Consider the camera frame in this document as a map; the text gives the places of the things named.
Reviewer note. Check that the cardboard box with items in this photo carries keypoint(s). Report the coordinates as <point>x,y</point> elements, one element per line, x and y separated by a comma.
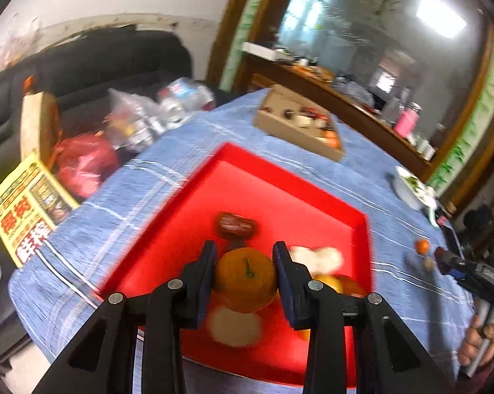
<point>292,117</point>

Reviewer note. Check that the wooden sideboard shelf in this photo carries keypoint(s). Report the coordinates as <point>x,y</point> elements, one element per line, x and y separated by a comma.
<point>257,72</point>

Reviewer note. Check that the small orange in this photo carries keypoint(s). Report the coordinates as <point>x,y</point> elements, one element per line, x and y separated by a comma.
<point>350,287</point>
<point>422,246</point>
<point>245,280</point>

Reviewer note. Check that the black smartphone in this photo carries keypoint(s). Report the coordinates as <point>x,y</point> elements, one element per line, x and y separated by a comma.
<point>451,239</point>

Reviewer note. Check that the red plastic bag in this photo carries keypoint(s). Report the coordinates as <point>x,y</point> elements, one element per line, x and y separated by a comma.
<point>84,162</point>

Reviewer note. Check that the yellow printed box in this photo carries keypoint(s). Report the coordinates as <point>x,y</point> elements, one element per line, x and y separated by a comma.
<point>32,202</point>

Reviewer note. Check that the white bowl with greens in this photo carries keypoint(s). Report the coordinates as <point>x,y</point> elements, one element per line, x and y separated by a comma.
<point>412,191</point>

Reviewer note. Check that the beige cake block large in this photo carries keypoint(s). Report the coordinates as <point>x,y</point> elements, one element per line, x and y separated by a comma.
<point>325,260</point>

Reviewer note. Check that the pink bottle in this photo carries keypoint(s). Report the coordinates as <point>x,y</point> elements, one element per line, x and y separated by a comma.
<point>407,120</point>

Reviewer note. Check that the clear plastic bag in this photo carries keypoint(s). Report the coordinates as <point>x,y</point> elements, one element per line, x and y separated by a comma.
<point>133,122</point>

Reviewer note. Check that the round beige rice cake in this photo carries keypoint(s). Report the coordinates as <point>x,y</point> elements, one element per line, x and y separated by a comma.
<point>234,329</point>

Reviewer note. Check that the plastic water bottle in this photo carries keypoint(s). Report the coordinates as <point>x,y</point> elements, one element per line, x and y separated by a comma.
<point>182,98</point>

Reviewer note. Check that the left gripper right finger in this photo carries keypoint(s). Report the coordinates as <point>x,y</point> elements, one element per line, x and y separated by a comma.
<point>293,278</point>

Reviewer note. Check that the red plastic tray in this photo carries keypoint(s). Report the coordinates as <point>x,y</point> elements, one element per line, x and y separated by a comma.
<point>285,208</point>

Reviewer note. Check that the blue plaid tablecloth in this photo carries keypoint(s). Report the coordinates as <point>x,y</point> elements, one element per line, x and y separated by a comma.
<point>155,213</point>

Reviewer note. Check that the bare right hand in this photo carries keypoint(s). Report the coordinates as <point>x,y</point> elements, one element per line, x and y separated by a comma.
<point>472,342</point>

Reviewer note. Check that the dark date in tray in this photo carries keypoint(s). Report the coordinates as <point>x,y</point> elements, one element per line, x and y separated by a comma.
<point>233,226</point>

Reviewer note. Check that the large orange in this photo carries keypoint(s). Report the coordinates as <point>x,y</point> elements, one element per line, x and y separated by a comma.
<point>331,281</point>

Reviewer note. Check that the black sofa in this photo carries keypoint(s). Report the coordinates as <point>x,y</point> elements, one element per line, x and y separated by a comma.
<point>74,102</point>

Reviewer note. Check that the beige cake block small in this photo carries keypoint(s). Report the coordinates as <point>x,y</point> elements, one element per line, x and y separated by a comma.
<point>428,264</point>

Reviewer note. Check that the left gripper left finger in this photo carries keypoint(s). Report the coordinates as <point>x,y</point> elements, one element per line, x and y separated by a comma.
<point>197,277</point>

